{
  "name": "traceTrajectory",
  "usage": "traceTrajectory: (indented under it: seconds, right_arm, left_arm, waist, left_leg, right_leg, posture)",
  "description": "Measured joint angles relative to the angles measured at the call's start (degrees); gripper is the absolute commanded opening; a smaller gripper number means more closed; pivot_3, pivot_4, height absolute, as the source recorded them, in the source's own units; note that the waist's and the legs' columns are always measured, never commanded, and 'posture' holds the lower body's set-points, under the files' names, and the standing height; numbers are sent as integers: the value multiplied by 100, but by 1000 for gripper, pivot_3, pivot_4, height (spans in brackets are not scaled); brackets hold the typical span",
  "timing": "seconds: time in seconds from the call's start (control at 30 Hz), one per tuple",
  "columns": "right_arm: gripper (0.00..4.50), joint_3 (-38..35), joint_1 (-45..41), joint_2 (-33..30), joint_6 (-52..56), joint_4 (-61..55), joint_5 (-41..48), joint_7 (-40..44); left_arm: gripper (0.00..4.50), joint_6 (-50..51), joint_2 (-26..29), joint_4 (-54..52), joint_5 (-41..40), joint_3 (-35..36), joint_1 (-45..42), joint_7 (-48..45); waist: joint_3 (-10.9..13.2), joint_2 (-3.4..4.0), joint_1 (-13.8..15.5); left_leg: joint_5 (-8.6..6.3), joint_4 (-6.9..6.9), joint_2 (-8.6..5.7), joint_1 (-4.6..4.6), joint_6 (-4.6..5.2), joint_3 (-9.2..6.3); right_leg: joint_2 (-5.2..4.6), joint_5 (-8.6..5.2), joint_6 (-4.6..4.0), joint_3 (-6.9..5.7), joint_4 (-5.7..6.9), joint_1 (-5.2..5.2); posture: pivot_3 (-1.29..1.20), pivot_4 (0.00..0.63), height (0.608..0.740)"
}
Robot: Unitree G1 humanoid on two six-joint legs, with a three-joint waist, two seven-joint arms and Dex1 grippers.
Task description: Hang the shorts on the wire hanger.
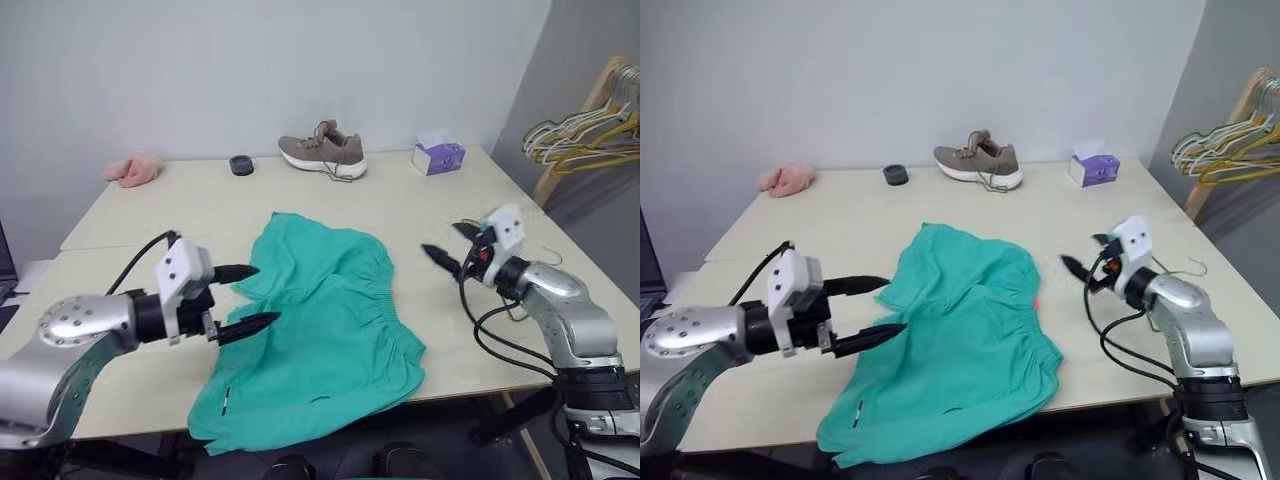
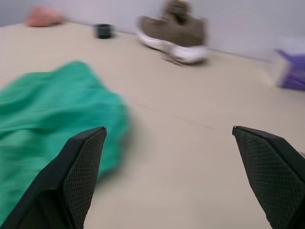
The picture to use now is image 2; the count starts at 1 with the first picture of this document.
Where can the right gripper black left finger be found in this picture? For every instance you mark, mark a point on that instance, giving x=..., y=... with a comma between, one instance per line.
x=71, y=181

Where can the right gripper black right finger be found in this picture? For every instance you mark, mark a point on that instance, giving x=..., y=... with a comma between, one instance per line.
x=276, y=171

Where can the green shorts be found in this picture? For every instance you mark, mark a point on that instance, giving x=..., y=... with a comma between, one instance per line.
x=47, y=102

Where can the purple and white tissue box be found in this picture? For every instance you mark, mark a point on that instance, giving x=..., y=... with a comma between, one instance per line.
x=291, y=71

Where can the black round container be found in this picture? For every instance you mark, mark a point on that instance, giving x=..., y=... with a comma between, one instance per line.
x=103, y=31

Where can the pink soft item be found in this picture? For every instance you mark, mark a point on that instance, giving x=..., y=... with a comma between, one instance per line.
x=43, y=17

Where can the brown sneaker with white sole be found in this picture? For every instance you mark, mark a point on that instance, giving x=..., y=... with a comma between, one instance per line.
x=171, y=33

